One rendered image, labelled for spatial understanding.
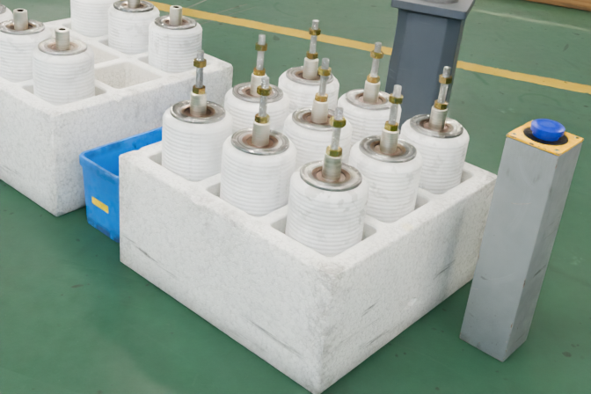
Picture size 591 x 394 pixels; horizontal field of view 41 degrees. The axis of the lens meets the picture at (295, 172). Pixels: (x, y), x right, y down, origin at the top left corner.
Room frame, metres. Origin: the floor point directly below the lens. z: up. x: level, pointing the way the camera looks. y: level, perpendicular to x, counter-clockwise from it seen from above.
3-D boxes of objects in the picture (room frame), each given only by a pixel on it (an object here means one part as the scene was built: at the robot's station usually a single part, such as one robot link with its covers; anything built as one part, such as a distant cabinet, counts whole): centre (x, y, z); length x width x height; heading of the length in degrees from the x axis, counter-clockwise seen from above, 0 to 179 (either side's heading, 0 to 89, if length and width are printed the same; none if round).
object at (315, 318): (1.02, -0.02, 0.09); 0.39 x 0.39 x 0.18; 51
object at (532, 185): (0.90, -0.30, 0.16); 0.07 x 0.07 x 0.31; 51
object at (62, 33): (1.20, 0.39, 0.26); 0.02 x 0.02 x 0.03
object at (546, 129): (0.90, -0.30, 0.32); 0.04 x 0.04 x 0.02
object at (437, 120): (1.04, -0.19, 0.26); 0.02 x 0.02 x 0.03
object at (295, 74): (1.19, -0.01, 0.25); 0.08 x 0.08 x 0.01
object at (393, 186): (0.95, -0.12, 0.16); 0.10 x 0.10 x 0.18
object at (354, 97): (1.12, -0.10, 0.25); 0.08 x 0.08 x 0.01
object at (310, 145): (1.02, -0.02, 0.16); 0.10 x 0.10 x 0.18
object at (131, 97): (1.37, 0.41, 0.09); 0.39 x 0.39 x 0.18; 52
